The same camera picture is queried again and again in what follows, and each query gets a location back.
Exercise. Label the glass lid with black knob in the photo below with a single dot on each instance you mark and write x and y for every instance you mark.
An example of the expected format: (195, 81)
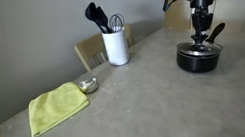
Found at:
(193, 49)

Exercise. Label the tan wooden furniture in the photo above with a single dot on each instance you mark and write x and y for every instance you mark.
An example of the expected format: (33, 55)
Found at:
(174, 18)

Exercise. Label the white utensil holder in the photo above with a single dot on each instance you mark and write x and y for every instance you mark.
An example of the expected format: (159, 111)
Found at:
(116, 47)

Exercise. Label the black plastic spatula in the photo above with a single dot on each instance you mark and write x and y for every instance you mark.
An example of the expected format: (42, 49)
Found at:
(103, 17)

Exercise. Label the black kitchen utensils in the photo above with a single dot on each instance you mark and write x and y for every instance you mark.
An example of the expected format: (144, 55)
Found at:
(91, 12)

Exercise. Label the wooden chair with solid backrest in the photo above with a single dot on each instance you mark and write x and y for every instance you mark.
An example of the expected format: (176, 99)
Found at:
(90, 48)

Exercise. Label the small round silver tin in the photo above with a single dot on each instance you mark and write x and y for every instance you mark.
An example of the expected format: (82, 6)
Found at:
(88, 84)

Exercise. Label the yellow-green folded cloth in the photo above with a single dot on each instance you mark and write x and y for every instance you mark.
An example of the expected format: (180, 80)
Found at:
(55, 107)

